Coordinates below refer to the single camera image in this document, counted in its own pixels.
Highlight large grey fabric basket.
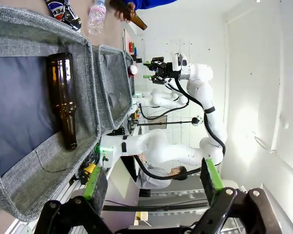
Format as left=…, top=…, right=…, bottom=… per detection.
left=0, top=4, right=101, bottom=223

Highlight blue sleeved forearm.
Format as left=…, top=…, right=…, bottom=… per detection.
left=127, top=0, right=178, bottom=10

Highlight camera on black pole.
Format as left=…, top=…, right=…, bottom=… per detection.
left=136, top=115, right=204, bottom=127

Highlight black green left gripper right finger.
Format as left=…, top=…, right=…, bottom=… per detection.
left=192, top=157, right=267, bottom=234

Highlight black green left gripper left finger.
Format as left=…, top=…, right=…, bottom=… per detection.
left=35, top=165, right=113, bottom=234

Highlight colourful items on shelf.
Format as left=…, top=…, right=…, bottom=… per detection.
left=128, top=40, right=138, bottom=54

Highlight brown glass bottle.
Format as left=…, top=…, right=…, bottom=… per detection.
left=109, top=0, right=148, bottom=31
left=46, top=52, right=78, bottom=150

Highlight clear plastic water bottle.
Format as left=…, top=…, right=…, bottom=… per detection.
left=87, top=0, right=107, bottom=35

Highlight person's hand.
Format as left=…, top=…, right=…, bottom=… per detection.
left=114, top=1, right=136, bottom=23

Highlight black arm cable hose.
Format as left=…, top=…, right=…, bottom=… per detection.
left=167, top=77, right=227, bottom=158

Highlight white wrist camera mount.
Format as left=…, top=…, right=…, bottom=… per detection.
left=171, top=52, right=189, bottom=73

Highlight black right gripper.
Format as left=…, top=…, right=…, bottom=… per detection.
left=143, top=57, right=174, bottom=85

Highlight seated person in grey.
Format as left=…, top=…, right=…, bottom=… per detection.
left=136, top=153, right=188, bottom=190

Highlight red white can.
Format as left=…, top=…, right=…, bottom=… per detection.
left=127, top=64, right=139, bottom=78

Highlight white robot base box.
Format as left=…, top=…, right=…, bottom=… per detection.
left=97, top=145, right=115, bottom=169

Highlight yellow black device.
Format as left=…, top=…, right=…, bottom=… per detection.
left=78, top=162, right=96, bottom=180

